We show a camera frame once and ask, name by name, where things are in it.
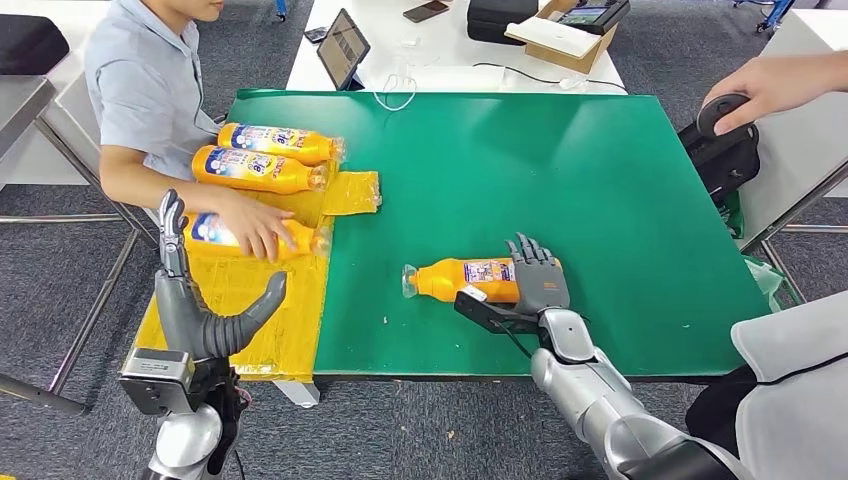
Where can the yellow taped cardboard sheet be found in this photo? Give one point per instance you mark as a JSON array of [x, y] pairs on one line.
[[354, 192]]

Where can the pale green plastic bag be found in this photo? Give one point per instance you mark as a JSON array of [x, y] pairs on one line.
[[762, 278]]

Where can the white table leg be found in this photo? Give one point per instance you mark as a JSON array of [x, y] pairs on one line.
[[298, 394]]

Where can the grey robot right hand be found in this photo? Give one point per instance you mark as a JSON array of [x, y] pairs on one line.
[[543, 281]]

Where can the black carrying case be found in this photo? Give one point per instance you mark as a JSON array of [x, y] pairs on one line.
[[500, 20]]

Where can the person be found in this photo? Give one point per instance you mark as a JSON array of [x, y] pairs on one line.
[[146, 86], [795, 397]]

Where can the person's right hand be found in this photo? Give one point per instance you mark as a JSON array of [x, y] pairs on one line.
[[258, 228], [775, 83]]

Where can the grey metal table frame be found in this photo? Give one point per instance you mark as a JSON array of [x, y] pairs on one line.
[[23, 106], [821, 228]]

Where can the black cushion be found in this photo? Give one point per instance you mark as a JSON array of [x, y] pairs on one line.
[[30, 45]]

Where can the orange detergent bottle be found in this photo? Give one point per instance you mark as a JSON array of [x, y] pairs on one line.
[[440, 278], [205, 235], [278, 140], [252, 169]]

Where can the green table board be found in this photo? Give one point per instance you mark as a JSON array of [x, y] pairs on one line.
[[629, 218]]

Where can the blue metal frame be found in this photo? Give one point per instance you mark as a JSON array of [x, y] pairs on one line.
[[281, 8], [772, 13]]

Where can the black round disc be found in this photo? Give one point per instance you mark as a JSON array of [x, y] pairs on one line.
[[709, 114]]

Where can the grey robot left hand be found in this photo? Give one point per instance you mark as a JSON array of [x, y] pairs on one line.
[[185, 318]]

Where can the white desk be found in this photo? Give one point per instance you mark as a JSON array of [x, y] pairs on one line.
[[457, 46]]

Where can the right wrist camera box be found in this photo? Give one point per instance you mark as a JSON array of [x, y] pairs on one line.
[[487, 311]]

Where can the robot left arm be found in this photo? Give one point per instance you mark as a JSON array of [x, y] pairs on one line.
[[189, 440]]

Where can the white booklet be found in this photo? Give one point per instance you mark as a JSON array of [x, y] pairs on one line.
[[553, 38]]

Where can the brown cardboard box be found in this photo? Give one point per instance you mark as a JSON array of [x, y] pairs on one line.
[[570, 60]]

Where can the white plug adapter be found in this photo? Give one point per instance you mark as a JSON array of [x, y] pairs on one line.
[[571, 83]]

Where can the black terminal with screen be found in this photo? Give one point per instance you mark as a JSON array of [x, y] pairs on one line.
[[593, 14]]

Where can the small black phone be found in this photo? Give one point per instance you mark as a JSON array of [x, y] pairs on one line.
[[316, 35]]

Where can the white side table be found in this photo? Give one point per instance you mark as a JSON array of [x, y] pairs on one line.
[[20, 173], [808, 159]]

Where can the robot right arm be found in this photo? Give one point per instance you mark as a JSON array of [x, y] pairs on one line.
[[590, 391]]

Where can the person's right forearm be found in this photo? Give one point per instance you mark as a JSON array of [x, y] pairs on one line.
[[836, 71], [166, 192]]

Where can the black tablet on stand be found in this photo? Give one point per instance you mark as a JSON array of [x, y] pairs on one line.
[[341, 52]]

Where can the black backpack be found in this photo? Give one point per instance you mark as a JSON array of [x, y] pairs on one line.
[[722, 166]]

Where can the black smartphone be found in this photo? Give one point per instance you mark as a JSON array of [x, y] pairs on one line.
[[426, 11]]

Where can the white earbud case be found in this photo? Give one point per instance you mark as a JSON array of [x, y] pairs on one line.
[[409, 41]]

